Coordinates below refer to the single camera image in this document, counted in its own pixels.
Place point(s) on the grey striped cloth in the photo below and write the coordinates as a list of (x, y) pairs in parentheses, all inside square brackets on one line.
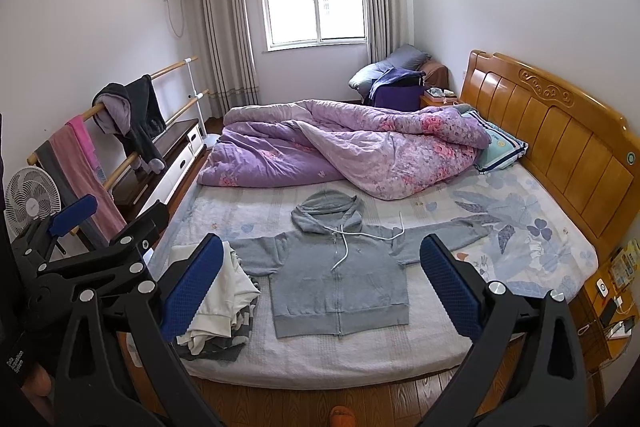
[(235, 342)]

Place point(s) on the wooden nightstand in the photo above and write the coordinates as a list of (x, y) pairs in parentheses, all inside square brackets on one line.
[(590, 312)]

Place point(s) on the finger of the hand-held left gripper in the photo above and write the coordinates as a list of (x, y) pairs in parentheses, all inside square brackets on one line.
[(75, 209), (145, 222)]

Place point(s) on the purple blanket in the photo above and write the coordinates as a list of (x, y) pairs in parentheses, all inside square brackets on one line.
[(395, 99)]

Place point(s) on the black phone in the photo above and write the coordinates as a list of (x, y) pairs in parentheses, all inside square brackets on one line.
[(607, 314)]

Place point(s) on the yellow paper box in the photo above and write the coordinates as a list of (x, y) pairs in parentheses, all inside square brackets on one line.
[(625, 267)]

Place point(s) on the wooden clothes rack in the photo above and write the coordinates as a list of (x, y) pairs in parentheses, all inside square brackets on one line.
[(170, 68)]

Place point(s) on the purple floral quilt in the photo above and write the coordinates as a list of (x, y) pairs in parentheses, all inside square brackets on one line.
[(325, 147)]

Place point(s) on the dark grey jacket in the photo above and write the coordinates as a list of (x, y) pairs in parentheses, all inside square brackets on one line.
[(142, 117)]

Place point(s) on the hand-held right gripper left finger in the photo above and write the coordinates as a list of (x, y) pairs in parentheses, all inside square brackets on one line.
[(197, 287)]

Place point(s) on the brown armchair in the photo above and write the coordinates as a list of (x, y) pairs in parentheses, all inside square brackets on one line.
[(435, 74)]

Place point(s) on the grey towel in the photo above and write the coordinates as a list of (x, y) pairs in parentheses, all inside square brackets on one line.
[(52, 162)]

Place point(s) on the white framed window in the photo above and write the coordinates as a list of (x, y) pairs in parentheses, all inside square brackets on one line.
[(310, 2)]

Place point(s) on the grey zip hoodie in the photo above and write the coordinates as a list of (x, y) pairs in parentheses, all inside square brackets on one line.
[(340, 287)]

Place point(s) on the white and dark cabinet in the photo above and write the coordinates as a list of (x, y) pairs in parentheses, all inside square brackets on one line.
[(170, 157)]

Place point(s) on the green striped pillow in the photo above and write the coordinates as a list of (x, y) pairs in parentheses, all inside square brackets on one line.
[(500, 147)]

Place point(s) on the white knit garment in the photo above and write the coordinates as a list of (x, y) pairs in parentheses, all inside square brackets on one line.
[(227, 292)]

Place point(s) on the pink towel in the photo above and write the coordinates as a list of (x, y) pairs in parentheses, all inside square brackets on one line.
[(87, 167)]

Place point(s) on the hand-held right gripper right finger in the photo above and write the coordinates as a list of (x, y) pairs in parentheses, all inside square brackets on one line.
[(450, 287)]

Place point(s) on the person's left hand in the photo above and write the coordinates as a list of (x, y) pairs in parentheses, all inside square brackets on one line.
[(37, 389)]

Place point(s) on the small wooden bedside table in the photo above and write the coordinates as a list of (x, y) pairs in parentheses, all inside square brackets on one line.
[(440, 102)]

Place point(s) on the person's foot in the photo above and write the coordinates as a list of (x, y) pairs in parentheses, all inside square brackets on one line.
[(342, 417)]

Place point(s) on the white round device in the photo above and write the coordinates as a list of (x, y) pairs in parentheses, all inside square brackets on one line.
[(602, 289)]

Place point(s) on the wooden bed with patterned sheet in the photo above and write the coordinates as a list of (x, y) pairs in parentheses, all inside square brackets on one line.
[(550, 227)]

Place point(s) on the white electric fan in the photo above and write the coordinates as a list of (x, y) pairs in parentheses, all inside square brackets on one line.
[(30, 202)]

